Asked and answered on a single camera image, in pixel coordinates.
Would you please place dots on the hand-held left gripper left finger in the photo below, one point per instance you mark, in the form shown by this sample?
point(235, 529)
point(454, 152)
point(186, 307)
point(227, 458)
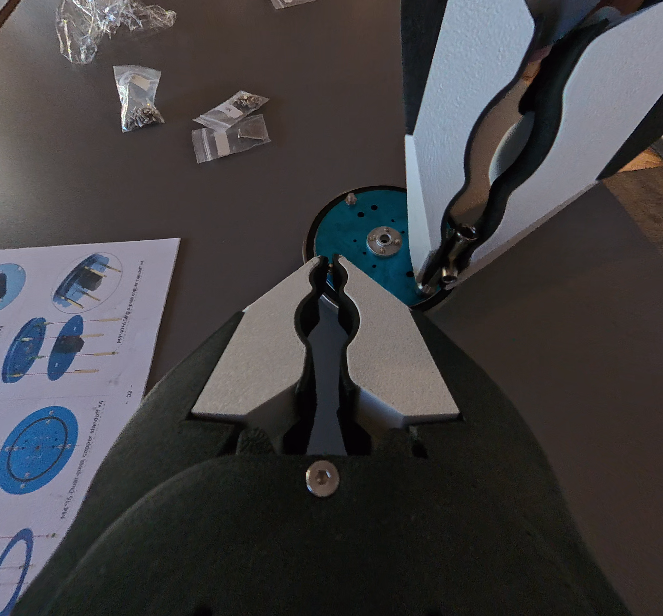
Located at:
point(248, 367)

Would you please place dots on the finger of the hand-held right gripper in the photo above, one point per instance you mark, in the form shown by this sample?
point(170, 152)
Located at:
point(585, 124)
point(466, 82)

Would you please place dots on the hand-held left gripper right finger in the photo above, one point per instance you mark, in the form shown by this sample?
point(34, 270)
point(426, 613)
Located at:
point(399, 367)

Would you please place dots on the metal cross socket wrench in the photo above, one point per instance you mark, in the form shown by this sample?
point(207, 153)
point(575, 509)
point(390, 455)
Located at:
point(456, 253)

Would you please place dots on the blue disc with black rim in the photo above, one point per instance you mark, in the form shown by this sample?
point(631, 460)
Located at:
point(352, 243)

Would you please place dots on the instruction sheet with blue drawings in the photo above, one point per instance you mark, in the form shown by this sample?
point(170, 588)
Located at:
point(77, 419)

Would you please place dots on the clear bag of dark screws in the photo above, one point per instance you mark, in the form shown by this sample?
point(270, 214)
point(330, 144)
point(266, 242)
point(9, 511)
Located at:
point(137, 103)

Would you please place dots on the crumpled clear plastic wrap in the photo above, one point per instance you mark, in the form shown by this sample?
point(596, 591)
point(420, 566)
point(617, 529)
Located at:
point(103, 20)

